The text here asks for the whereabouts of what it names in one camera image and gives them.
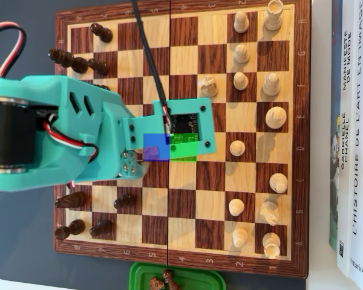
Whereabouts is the turquoise gripper body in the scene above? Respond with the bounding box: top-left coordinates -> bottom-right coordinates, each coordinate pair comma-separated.
96,101 -> 151,182

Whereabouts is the dark brown chess knight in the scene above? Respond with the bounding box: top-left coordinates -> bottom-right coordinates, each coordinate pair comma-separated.
148,275 -> 166,290
54,191 -> 87,210

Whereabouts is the dark brown chess rook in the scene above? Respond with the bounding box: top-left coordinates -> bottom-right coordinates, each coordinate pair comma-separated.
54,219 -> 87,241

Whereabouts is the cream white chess knight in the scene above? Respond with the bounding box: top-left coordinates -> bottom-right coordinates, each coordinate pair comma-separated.
197,75 -> 219,98
258,201 -> 280,227

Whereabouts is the cream white chess pawn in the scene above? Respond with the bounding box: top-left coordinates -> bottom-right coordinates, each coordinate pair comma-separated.
232,227 -> 249,248
232,71 -> 249,91
233,10 -> 250,34
233,43 -> 251,65
228,198 -> 246,217
229,140 -> 246,157

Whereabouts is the cream white chess king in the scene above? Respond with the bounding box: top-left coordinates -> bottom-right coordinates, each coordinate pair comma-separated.
264,106 -> 288,130

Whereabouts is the cream white chess bishop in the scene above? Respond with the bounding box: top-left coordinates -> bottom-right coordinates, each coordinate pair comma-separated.
261,72 -> 281,97
269,172 -> 289,195

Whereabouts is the cream white chess rook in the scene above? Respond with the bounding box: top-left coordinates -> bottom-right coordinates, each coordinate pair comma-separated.
261,231 -> 281,260
263,0 -> 284,31

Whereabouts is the wooden chessboard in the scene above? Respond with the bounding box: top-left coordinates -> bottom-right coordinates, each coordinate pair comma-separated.
53,0 -> 310,279

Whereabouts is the dark grey desk mat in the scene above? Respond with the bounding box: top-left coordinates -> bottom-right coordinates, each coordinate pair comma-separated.
0,0 -> 308,285

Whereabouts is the green plastic tray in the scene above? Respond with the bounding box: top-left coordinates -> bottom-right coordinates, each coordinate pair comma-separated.
128,261 -> 227,290

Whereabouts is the blue illustrated book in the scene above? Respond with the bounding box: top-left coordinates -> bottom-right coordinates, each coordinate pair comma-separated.
329,0 -> 344,251

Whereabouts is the white Gabrielle Chanel book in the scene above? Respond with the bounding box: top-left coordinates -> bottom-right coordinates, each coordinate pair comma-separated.
335,0 -> 357,278

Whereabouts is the red white black servo cable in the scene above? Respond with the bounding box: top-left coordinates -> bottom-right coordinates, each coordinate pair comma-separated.
0,21 -> 27,80
38,113 -> 100,164

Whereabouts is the black camera cable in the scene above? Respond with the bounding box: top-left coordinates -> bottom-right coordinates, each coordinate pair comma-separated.
130,0 -> 172,114

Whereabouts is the turquoise wrist camera mount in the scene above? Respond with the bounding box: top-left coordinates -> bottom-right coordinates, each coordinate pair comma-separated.
122,98 -> 216,155

